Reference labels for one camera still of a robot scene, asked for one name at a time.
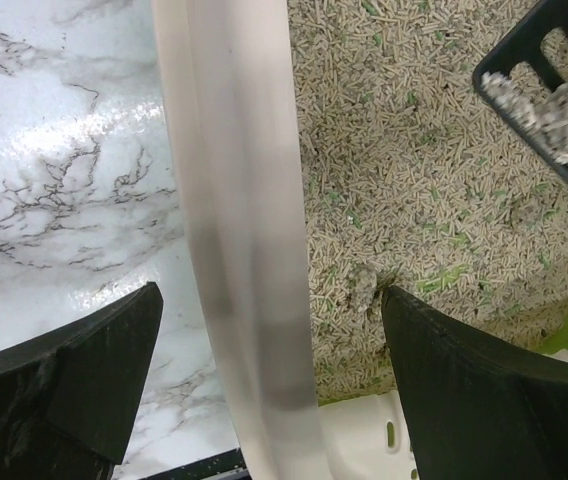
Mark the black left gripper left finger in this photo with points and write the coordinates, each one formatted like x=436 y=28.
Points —
x=69 y=397

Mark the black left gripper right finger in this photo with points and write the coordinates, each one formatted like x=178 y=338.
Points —
x=476 y=406

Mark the beige green litter box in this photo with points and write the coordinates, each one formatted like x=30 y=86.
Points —
x=326 y=151

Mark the grey litter clump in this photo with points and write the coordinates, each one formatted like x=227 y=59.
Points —
x=547 y=120

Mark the black litter scoop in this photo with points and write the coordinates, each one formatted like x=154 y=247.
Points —
x=523 y=43

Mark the black mounting base rail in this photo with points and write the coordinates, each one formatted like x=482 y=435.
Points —
x=167 y=463

